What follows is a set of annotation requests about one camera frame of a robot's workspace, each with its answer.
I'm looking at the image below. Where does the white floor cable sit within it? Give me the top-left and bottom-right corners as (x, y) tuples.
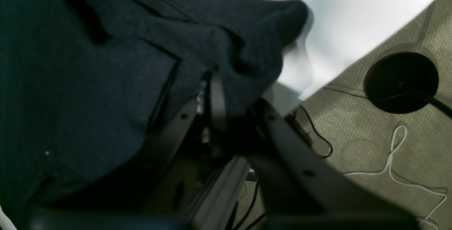
(344, 125), (448, 230)

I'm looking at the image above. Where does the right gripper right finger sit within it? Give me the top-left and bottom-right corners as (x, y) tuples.
(244, 99), (419, 230)

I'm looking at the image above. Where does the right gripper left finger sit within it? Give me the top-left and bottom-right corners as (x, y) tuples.
(27, 71), (226, 230)

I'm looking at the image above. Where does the black T-shirt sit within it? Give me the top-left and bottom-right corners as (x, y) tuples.
(1, 0), (308, 230)

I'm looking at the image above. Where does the black round floor base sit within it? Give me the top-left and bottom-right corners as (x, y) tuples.
(363, 52), (452, 117)

